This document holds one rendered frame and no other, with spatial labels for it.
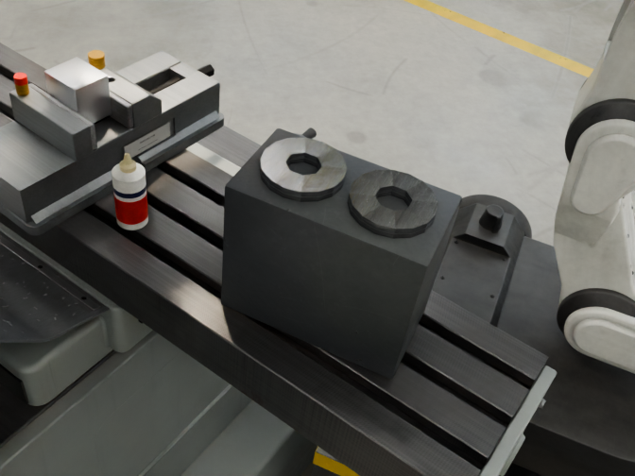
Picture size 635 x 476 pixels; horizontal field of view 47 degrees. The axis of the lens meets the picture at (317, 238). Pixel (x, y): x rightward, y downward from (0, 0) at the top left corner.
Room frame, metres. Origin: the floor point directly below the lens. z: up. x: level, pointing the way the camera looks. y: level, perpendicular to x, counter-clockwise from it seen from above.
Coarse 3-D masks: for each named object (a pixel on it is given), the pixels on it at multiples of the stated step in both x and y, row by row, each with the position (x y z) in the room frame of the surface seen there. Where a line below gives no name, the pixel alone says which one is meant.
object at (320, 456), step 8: (320, 456) 0.67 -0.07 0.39; (328, 456) 0.67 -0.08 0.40; (320, 464) 0.67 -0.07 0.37; (328, 464) 0.67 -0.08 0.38; (336, 464) 0.66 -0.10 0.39; (512, 464) 0.71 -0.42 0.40; (312, 472) 0.68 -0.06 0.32; (320, 472) 0.67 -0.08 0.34; (328, 472) 0.67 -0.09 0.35; (336, 472) 0.66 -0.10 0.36; (344, 472) 0.66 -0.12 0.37; (352, 472) 0.65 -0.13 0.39; (512, 472) 0.70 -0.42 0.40; (520, 472) 0.70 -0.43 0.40; (528, 472) 0.70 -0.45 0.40
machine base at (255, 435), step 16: (240, 416) 0.85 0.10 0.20; (256, 416) 0.85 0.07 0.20; (272, 416) 0.86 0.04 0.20; (224, 432) 0.80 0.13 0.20; (240, 432) 0.81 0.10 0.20; (256, 432) 0.82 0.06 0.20; (272, 432) 0.82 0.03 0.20; (288, 432) 0.83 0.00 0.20; (208, 448) 0.76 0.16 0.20; (224, 448) 0.77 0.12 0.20; (240, 448) 0.77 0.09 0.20; (256, 448) 0.78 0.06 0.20; (272, 448) 0.78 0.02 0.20; (288, 448) 0.81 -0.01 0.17; (304, 448) 0.83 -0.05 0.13; (192, 464) 0.72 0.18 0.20; (208, 464) 0.73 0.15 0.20; (224, 464) 0.73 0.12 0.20; (240, 464) 0.74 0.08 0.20; (256, 464) 0.74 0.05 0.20; (272, 464) 0.76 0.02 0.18; (288, 464) 0.79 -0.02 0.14; (304, 464) 0.83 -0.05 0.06
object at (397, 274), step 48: (288, 144) 0.62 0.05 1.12; (240, 192) 0.55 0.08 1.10; (288, 192) 0.54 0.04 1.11; (336, 192) 0.57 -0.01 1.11; (384, 192) 0.57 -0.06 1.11; (432, 192) 0.58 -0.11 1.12; (240, 240) 0.54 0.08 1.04; (288, 240) 0.53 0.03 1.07; (336, 240) 0.51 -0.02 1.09; (384, 240) 0.51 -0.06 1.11; (432, 240) 0.52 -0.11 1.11; (240, 288) 0.54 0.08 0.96; (288, 288) 0.52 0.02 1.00; (336, 288) 0.51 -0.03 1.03; (384, 288) 0.49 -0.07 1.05; (336, 336) 0.50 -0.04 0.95; (384, 336) 0.49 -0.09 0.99
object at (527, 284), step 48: (480, 240) 1.08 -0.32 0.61; (528, 240) 1.15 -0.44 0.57; (432, 288) 0.94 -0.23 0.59; (480, 288) 0.96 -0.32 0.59; (528, 288) 1.00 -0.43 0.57; (528, 336) 0.88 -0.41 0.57; (576, 384) 0.79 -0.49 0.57; (624, 384) 0.80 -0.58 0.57; (528, 432) 0.69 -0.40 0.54; (576, 432) 0.69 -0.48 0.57; (624, 432) 0.71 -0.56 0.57
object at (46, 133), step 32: (160, 64) 0.93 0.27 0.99; (32, 96) 0.75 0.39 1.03; (160, 96) 0.85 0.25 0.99; (192, 96) 0.86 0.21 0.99; (0, 128) 0.73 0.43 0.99; (32, 128) 0.73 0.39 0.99; (64, 128) 0.70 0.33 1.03; (96, 128) 0.76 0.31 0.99; (128, 128) 0.77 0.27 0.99; (160, 128) 0.81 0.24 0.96; (192, 128) 0.86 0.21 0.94; (0, 160) 0.67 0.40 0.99; (32, 160) 0.68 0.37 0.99; (64, 160) 0.69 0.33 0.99; (96, 160) 0.72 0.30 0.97; (160, 160) 0.79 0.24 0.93; (0, 192) 0.64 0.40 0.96; (32, 192) 0.63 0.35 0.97; (64, 192) 0.67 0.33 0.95; (96, 192) 0.69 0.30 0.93; (32, 224) 0.62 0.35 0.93
